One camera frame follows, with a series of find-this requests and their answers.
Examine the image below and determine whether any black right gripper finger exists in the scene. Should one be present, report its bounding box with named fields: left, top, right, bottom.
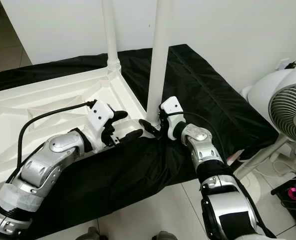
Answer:
left=139, top=119, right=161, bottom=137

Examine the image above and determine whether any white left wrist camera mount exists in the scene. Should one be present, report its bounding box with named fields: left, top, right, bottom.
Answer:
left=85, top=101, right=114, bottom=146

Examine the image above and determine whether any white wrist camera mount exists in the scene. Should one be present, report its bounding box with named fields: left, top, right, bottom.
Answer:
left=160, top=96, right=185, bottom=140
left=85, top=101, right=114, bottom=146

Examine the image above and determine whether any white plastic table top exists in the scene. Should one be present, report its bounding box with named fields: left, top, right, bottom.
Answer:
left=0, top=66, right=156, bottom=193

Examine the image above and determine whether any white wall socket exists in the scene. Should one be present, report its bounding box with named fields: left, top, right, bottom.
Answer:
left=277, top=57, right=296, bottom=71

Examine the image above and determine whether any black rack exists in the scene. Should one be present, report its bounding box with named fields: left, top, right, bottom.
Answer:
left=272, top=170, right=296, bottom=226

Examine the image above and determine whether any white round fan base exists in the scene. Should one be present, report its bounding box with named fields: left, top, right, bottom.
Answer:
left=240, top=172, right=261, bottom=203

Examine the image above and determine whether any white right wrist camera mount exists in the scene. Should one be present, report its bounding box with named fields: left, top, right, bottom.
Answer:
left=160, top=96, right=185, bottom=140

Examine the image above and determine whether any grey robot left leg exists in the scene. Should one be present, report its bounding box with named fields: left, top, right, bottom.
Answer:
left=80, top=227, right=103, bottom=240

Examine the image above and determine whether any black quilted cloth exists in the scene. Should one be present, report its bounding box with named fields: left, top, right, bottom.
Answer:
left=0, top=44, right=279, bottom=240

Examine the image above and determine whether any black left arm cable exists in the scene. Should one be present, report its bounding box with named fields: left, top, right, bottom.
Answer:
left=8, top=100, right=97, bottom=183

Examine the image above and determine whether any white plastic table leg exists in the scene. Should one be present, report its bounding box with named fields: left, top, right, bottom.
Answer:
left=145, top=0, right=172, bottom=126
left=102, top=0, right=122, bottom=73

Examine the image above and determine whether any white round fan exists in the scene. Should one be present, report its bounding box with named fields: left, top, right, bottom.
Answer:
left=235, top=47, right=296, bottom=181

